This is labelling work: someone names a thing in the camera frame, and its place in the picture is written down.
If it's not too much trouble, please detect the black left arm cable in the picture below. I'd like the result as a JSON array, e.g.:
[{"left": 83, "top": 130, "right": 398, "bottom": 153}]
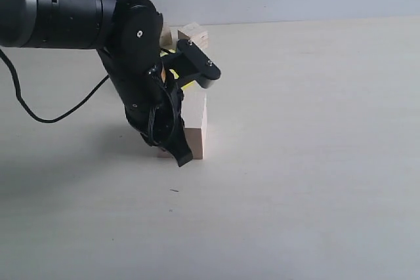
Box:
[{"left": 0, "top": 49, "right": 111, "bottom": 125}]

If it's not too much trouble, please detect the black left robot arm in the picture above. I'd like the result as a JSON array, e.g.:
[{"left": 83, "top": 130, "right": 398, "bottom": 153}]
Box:
[{"left": 1, "top": 0, "right": 194, "bottom": 166}]

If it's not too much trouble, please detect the medium wooden cube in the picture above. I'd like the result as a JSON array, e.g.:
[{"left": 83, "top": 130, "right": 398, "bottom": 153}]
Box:
[{"left": 177, "top": 22, "right": 209, "bottom": 49}]

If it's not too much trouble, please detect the small wooden cube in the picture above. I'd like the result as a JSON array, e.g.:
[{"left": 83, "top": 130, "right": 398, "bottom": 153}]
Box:
[{"left": 159, "top": 23, "right": 173, "bottom": 47}]

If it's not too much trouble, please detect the yellow cube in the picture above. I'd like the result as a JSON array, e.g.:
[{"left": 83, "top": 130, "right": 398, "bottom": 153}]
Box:
[{"left": 160, "top": 48, "right": 194, "bottom": 90}]

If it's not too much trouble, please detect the large pale wooden cube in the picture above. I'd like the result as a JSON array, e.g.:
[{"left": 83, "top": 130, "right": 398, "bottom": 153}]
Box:
[{"left": 156, "top": 90, "right": 208, "bottom": 161}]

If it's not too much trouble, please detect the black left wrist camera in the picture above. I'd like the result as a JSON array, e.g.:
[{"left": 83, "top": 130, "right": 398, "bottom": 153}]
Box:
[{"left": 161, "top": 39, "right": 221, "bottom": 89}]

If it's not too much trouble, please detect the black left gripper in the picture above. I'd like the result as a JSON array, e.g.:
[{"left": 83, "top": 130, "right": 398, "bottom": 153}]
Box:
[{"left": 123, "top": 63, "right": 193, "bottom": 167}]

